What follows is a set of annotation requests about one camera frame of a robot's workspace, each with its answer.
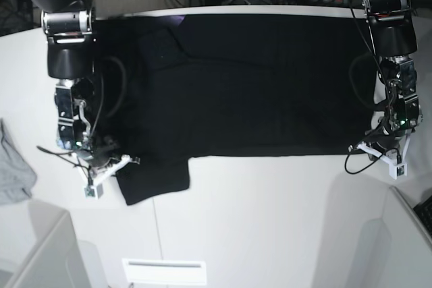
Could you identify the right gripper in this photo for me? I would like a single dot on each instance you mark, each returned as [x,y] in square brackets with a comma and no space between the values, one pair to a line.
[96,151]

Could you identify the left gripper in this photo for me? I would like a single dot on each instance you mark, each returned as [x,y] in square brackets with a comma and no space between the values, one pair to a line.
[384,140]

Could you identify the black T-shirt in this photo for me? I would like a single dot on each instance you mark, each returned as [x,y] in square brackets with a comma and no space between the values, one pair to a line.
[231,85]

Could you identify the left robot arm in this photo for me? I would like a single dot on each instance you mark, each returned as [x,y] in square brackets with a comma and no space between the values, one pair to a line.
[392,41]

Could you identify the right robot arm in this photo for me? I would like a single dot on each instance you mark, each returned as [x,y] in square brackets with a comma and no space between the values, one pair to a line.
[79,93]

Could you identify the black keyboard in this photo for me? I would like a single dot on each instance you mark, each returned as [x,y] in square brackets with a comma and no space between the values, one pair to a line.
[424,213]

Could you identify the white slotted plate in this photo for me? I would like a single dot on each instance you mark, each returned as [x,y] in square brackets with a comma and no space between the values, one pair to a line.
[165,272]

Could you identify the grey cloth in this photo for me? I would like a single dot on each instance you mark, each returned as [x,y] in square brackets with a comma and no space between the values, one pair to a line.
[17,177]

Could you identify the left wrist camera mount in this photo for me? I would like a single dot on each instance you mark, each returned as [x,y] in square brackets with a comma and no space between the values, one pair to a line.
[395,169]

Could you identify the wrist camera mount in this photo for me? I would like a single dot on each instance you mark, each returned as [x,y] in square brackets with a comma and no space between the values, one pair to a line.
[95,177]
[395,169]

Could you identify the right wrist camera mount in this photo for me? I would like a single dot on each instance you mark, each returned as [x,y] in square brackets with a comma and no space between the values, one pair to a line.
[95,177]

